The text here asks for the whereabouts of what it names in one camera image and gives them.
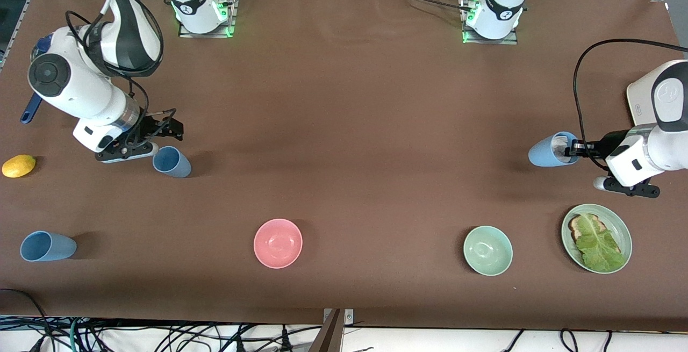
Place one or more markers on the blue cup with tissue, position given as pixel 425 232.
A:
pixel 543 153

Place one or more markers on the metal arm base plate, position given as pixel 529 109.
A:
pixel 513 39
pixel 228 16

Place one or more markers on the green lettuce leaf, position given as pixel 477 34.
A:
pixel 599 247

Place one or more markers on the metal table edge bracket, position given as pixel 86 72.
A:
pixel 349 317

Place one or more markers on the yellow lemon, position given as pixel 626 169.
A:
pixel 19 166

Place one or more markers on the green plate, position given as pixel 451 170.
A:
pixel 622 231

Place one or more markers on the white toaster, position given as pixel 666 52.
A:
pixel 639 99

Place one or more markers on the pink bowl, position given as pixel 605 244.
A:
pixel 278 243

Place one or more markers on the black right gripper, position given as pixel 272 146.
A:
pixel 149 127

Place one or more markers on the dark blue saucepan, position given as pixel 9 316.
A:
pixel 29 111

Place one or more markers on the toast slice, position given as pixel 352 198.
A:
pixel 578 228

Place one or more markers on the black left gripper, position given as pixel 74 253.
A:
pixel 614 143

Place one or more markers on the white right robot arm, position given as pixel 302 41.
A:
pixel 80 88

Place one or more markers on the green bowl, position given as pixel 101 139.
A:
pixel 488 251

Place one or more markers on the crumpled white tissue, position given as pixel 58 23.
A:
pixel 561 142

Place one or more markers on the dark angled bar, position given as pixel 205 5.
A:
pixel 329 336

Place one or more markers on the glass pan lid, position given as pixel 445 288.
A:
pixel 42 44

